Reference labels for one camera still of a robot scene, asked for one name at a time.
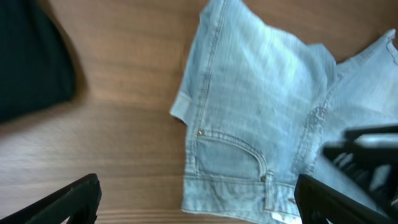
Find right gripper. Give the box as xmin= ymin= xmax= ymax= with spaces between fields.
xmin=323 ymin=125 xmax=397 ymax=218

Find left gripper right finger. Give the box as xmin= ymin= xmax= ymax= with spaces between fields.
xmin=294 ymin=174 xmax=395 ymax=224

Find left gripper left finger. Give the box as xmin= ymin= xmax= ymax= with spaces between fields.
xmin=1 ymin=173 xmax=102 ymax=224

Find light blue denim shorts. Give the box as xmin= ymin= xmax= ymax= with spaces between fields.
xmin=170 ymin=1 xmax=397 ymax=223

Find folded black garment stack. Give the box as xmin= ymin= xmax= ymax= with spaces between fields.
xmin=1 ymin=0 xmax=76 ymax=122

